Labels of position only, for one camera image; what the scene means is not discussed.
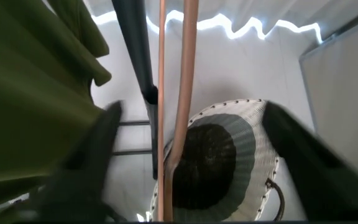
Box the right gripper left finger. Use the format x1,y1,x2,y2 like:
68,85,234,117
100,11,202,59
39,100,124,222

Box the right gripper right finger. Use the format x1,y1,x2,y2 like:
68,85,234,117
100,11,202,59
262,101,358,222

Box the green printed garment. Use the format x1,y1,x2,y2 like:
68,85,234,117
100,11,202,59
0,0,113,222

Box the pink clothes hanger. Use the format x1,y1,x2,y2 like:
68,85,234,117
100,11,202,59
156,0,200,222

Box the white laundry basket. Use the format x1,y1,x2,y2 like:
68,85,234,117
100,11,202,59
149,98,286,222

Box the white curtain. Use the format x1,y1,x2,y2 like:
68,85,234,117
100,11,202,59
84,0,358,41

